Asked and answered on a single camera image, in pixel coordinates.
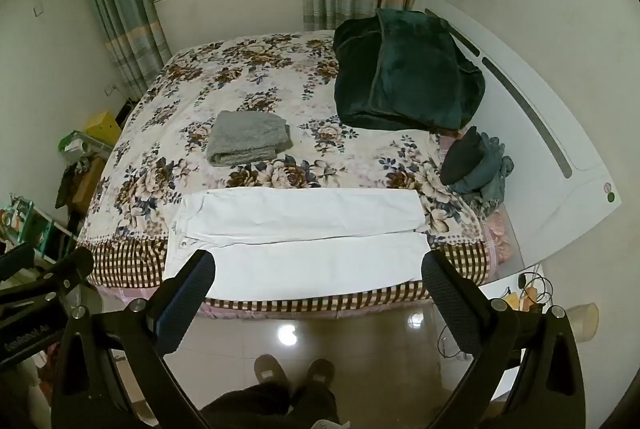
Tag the person's left slipper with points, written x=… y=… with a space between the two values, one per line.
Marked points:
x=270 y=371

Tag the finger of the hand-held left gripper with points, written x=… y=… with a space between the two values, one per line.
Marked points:
x=15 y=260
x=67 y=270

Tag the white nightstand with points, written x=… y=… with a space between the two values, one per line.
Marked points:
x=510 y=374

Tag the grey-blue crumpled clothes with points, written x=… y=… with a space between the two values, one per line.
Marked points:
x=492 y=174

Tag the beige cup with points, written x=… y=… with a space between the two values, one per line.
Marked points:
x=585 y=321

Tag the yellow box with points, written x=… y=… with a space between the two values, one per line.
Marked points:
x=102 y=125

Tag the green and white bag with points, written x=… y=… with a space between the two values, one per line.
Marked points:
x=80 y=144

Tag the person's slipper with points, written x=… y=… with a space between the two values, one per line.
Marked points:
x=320 y=371
x=270 y=371

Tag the green printed box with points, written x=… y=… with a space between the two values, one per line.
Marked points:
x=22 y=224

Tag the person's legs in dark trousers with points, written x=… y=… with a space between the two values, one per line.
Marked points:
x=270 y=409

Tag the brown cardboard box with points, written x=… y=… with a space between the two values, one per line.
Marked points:
x=85 y=181

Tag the bed with floral sheet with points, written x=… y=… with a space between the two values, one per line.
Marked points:
x=260 y=74

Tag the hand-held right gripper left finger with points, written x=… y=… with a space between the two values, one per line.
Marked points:
x=184 y=306

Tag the black folded garment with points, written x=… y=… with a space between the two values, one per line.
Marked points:
x=462 y=156

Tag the white headboard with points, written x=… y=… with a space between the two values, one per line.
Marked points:
x=545 y=169

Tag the dark green plush blanket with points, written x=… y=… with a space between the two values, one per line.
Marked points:
x=405 y=74

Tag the person's right slipper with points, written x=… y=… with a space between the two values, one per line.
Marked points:
x=320 y=371

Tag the wall socket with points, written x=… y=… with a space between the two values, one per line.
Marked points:
x=108 y=89

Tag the pink pillow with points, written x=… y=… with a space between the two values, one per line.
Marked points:
x=500 y=234

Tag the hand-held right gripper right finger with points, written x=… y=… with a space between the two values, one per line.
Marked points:
x=452 y=306

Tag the white pants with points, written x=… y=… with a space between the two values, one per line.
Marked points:
x=300 y=229

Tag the grey folded garment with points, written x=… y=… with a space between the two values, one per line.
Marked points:
x=247 y=136

